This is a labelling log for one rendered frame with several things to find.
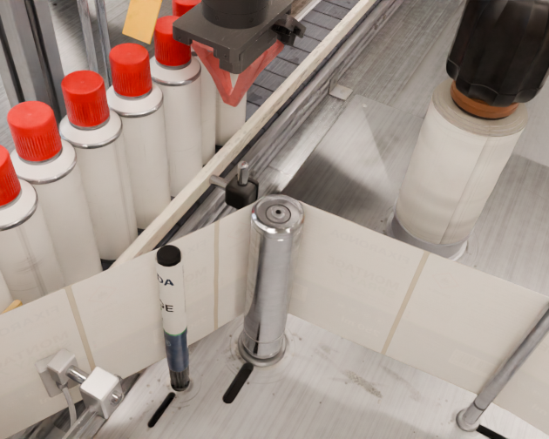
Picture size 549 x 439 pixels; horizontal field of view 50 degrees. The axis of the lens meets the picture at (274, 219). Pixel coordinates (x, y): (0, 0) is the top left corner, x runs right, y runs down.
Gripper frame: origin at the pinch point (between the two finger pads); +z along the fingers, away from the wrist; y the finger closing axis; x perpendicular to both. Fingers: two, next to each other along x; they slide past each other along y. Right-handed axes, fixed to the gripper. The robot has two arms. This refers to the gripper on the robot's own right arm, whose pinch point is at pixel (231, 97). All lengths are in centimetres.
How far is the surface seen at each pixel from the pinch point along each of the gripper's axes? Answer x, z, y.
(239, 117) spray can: 3.1, 8.9, 7.3
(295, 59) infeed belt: 5.8, 13.3, 28.3
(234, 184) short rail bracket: -2.0, 9.5, -1.9
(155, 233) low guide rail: 1.3, 10.1, -11.7
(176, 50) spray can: 4.0, -5.4, -3.2
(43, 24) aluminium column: 18.2, -3.7, -5.2
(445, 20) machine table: -8, 18, 63
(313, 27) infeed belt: 7.7, 13.3, 37.9
